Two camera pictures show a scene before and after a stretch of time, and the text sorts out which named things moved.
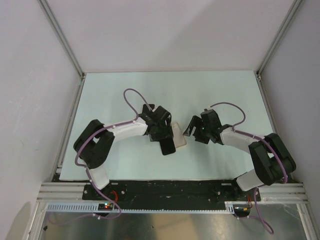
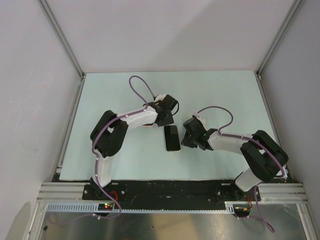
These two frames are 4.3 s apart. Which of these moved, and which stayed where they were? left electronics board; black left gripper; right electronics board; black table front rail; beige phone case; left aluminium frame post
Moved: beige phone case; black left gripper
Stayed: left aluminium frame post; black table front rail; left electronics board; right electronics board
